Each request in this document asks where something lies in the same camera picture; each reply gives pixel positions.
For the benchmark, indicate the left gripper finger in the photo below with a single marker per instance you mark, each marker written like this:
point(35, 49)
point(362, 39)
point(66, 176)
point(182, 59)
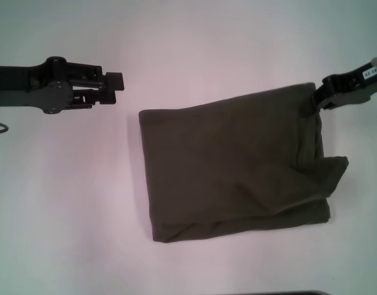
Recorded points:
point(115, 81)
point(102, 96)

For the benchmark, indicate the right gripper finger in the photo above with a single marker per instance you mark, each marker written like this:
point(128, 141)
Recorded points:
point(319, 93)
point(311, 112)

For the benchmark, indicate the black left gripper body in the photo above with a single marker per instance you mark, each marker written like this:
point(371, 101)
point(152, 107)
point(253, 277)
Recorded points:
point(50, 92)

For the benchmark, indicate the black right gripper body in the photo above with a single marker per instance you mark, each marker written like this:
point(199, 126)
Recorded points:
point(351, 89)

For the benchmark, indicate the dark green printed t-shirt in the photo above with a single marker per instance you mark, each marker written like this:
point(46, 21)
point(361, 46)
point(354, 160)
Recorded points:
point(231, 172)

